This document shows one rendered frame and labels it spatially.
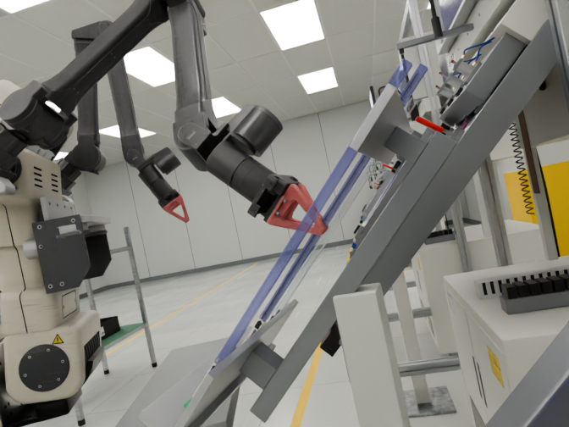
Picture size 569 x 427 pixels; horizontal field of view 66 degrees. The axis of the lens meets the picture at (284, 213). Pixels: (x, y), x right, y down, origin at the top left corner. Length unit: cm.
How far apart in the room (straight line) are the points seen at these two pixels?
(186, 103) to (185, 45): 15
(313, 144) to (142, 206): 441
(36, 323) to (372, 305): 79
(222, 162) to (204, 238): 984
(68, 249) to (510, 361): 96
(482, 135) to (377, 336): 49
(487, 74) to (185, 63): 60
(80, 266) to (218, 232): 933
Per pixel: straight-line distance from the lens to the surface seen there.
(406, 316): 203
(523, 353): 101
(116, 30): 102
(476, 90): 100
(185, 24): 92
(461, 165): 93
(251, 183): 63
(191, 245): 1063
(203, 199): 1045
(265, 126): 67
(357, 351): 62
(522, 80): 98
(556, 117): 139
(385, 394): 64
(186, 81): 80
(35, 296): 113
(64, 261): 109
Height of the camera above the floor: 95
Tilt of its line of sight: level
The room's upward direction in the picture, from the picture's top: 12 degrees counter-clockwise
